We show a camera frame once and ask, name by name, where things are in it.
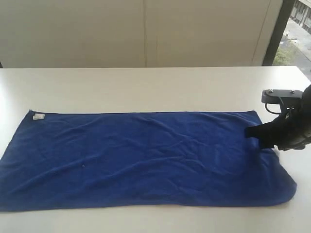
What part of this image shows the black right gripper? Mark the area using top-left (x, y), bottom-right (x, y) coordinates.
top-left (244, 87), bottom-right (311, 150)

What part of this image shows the blue microfibre cloth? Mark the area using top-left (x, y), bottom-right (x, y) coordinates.
top-left (0, 111), bottom-right (297, 212)

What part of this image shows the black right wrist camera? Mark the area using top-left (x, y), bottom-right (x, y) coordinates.
top-left (261, 89), bottom-right (303, 115)

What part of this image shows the black window frame post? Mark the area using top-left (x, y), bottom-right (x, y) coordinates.
top-left (262, 0), bottom-right (294, 66)

